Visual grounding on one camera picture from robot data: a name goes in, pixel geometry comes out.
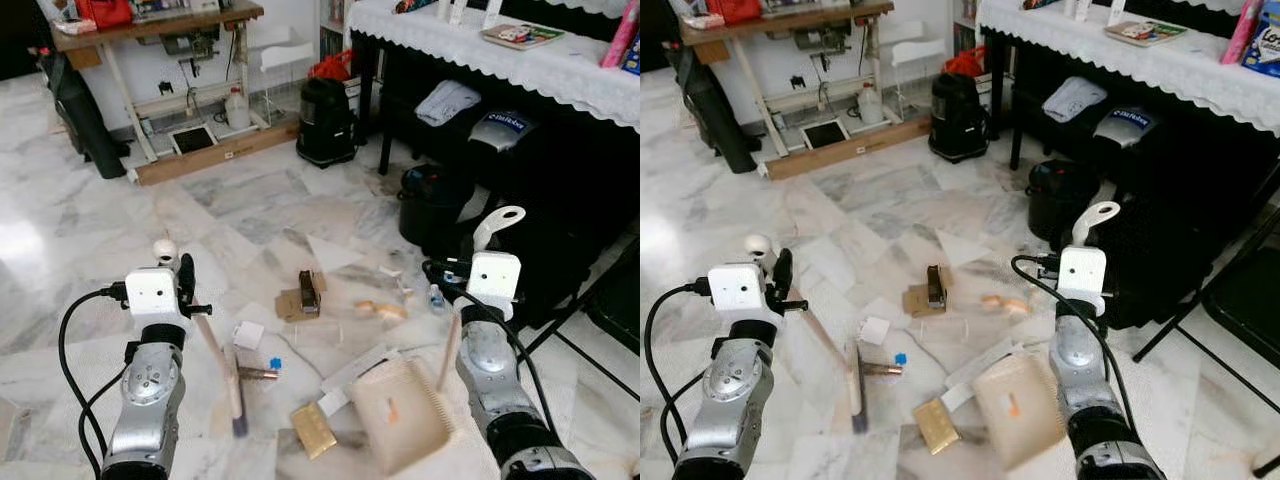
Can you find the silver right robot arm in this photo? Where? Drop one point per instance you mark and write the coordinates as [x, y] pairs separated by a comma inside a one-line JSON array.
[[1085, 385], [495, 390]]

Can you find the copper coloured tube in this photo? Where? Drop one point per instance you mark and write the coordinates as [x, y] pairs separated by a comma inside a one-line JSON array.
[[885, 370], [262, 374]]

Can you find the torn brown cardboard box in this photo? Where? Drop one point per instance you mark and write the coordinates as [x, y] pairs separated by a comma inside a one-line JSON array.
[[298, 300], [925, 295]]

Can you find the black sewing machine pedal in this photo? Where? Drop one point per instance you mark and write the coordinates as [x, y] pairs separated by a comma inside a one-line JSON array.
[[824, 135], [192, 140]]

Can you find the black folding chair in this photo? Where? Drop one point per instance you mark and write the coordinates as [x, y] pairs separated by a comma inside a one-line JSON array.
[[615, 300], [1245, 300]]

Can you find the tall black bag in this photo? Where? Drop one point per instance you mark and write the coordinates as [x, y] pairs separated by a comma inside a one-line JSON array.
[[90, 125], [718, 115]]

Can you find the white plastic jug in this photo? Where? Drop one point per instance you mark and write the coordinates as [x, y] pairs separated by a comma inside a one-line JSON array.
[[237, 112], [871, 106]]

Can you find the long white paper strip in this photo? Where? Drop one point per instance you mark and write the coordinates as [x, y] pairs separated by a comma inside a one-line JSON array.
[[975, 372], [350, 378]]

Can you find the tan paper scrap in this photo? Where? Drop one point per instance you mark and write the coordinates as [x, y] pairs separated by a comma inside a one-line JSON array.
[[1008, 304], [385, 310]]

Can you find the black canister vacuum cleaner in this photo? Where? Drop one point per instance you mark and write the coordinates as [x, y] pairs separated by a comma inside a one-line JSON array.
[[326, 125], [958, 120]]

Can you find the wooden sewing machine table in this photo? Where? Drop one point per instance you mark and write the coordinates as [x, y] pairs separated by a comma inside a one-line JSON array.
[[150, 28], [790, 22]]

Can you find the red plastic bag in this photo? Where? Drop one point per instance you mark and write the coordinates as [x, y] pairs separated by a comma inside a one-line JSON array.
[[332, 67], [965, 63]]

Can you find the small clear water bottle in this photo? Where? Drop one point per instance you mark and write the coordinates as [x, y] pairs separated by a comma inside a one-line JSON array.
[[437, 300]]

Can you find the blue printed box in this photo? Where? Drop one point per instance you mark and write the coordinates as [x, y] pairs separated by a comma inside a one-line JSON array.
[[1265, 52], [632, 55]]

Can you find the red cloth bag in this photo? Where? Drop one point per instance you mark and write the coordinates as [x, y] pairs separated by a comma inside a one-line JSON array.
[[103, 12], [736, 10]]

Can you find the pink pack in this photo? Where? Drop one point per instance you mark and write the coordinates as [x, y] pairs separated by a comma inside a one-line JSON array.
[[622, 35], [1245, 32]]

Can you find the white folded cloth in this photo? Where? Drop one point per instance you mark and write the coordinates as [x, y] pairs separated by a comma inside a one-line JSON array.
[[448, 103], [1075, 100]]

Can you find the silver cover with blue label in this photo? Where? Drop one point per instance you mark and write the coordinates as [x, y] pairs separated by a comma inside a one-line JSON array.
[[1125, 128], [500, 132]]

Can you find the table with white lace cloth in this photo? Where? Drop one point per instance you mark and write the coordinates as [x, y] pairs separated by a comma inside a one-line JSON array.
[[1150, 70], [500, 70]]

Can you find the colourful book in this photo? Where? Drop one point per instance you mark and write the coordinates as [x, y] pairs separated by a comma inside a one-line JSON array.
[[522, 36], [1146, 33]]

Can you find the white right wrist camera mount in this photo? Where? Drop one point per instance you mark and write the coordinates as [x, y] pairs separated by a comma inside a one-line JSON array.
[[495, 282], [1083, 278]]

